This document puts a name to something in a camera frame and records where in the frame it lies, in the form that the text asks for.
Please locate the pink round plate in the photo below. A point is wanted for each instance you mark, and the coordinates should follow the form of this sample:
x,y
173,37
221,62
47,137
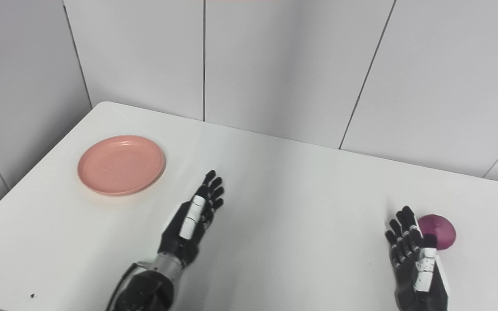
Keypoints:
x,y
121,164

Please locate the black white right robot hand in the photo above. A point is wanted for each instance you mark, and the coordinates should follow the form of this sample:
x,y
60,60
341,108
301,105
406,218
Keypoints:
x,y
422,280

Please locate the purple onion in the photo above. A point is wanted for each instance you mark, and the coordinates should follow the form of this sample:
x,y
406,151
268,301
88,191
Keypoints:
x,y
443,233

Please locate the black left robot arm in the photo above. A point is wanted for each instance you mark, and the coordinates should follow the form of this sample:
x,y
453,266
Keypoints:
x,y
149,287

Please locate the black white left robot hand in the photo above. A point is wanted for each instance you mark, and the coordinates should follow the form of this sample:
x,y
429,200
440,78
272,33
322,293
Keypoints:
x,y
180,242

